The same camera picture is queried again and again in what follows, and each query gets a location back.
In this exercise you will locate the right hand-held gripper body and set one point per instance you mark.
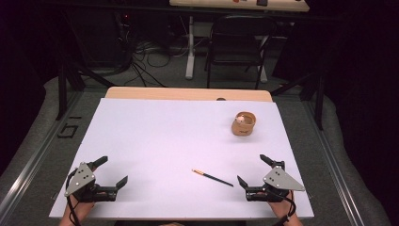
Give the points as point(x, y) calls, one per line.
point(280, 180)

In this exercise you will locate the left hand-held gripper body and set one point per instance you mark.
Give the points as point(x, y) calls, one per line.
point(80, 180)

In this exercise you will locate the black pencil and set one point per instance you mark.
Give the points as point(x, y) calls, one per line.
point(213, 178)

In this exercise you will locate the brown round pencil holder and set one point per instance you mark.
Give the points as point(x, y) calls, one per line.
point(243, 129)

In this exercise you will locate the person's right hand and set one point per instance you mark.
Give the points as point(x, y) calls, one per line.
point(282, 205)

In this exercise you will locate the person's left hand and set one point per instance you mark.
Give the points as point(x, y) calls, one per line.
point(82, 207)

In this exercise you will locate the person's dark clothing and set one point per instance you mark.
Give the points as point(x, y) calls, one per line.
point(141, 223)

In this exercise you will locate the small white ball figure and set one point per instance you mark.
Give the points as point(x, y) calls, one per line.
point(240, 119)

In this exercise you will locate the white table board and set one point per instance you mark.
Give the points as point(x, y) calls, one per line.
point(163, 141)

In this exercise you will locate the dark table grommet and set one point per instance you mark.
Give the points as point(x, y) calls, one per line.
point(221, 99)

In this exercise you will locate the black metal stand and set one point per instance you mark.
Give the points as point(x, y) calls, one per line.
point(319, 100)
point(62, 94)

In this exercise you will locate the white desk leg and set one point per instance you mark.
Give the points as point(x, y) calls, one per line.
point(263, 72)
point(190, 47)

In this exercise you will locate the light wooden table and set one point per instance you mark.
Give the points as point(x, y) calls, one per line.
point(188, 93)

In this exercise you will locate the black folding chair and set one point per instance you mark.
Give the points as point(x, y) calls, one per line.
point(235, 47)

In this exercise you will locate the beige background desk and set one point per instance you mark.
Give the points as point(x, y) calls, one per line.
point(282, 5)

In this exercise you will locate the aluminium floor rail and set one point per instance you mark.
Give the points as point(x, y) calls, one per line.
point(335, 166)
point(37, 157)

